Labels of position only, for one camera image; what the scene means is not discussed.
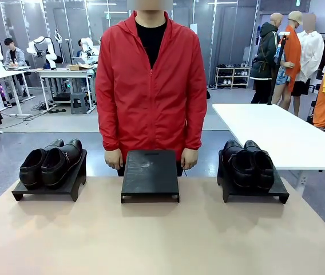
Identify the person's left hand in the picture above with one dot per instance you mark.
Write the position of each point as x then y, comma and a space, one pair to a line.
190, 159

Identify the person's right hand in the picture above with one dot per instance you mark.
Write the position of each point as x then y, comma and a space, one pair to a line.
114, 159

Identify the black leather plain shoe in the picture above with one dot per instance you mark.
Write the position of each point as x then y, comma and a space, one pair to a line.
32, 172

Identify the person's left forearm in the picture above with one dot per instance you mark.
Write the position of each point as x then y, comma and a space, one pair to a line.
195, 126

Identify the person's right forearm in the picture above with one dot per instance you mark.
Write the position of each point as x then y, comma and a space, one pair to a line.
109, 126

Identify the black shoe stand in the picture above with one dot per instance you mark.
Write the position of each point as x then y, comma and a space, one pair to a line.
75, 183
149, 174
279, 192

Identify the person in red jacket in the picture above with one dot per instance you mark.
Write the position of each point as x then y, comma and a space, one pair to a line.
151, 94

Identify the seated person in grey jacket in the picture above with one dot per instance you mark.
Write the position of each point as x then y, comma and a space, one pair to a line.
15, 55

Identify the grey plastic stool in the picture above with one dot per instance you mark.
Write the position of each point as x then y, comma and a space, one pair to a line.
80, 103

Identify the large white table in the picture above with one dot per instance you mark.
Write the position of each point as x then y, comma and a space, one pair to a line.
279, 134

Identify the wooden shoe rack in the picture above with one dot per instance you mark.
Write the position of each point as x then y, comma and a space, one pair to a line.
232, 76

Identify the flat cardboard box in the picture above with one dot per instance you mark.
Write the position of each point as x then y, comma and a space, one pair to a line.
78, 67

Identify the white workbench with robots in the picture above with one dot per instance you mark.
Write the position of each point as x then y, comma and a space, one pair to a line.
62, 71

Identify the white floor power strip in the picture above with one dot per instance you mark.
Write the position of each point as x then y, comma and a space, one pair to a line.
19, 114

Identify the mannequin in dark green jacket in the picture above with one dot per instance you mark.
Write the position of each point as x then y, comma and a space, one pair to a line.
267, 54

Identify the white desk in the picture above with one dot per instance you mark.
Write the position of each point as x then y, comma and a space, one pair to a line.
5, 73

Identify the mannequin in orange top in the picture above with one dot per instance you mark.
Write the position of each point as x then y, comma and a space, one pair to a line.
289, 57

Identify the mannequin in white shirt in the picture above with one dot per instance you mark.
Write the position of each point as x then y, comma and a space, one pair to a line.
311, 57

